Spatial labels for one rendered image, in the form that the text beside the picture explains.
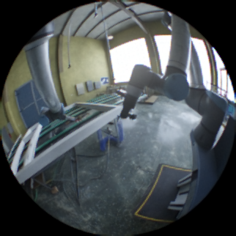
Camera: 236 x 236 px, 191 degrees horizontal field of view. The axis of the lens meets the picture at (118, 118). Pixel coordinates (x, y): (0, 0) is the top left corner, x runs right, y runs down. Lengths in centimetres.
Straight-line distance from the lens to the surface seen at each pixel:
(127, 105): 37
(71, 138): 48
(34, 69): 31
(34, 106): 727
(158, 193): 89
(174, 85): 23
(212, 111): 43
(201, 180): 39
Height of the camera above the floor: 116
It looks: 28 degrees down
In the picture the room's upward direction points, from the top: 9 degrees counter-clockwise
